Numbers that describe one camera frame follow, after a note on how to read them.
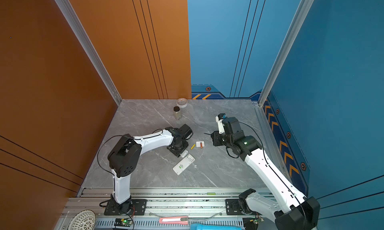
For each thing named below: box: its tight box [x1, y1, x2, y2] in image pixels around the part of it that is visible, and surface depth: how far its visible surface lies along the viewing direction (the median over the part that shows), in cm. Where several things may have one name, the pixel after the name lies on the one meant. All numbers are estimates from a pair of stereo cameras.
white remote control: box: [172, 154, 196, 176], surface depth 88 cm
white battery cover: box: [196, 141, 205, 147], surface depth 99 cm
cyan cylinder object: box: [190, 223, 243, 230], surface depth 71 cm
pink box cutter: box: [158, 216, 189, 225], surface depth 71 cm
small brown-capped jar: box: [173, 106, 182, 121], surface depth 107 cm
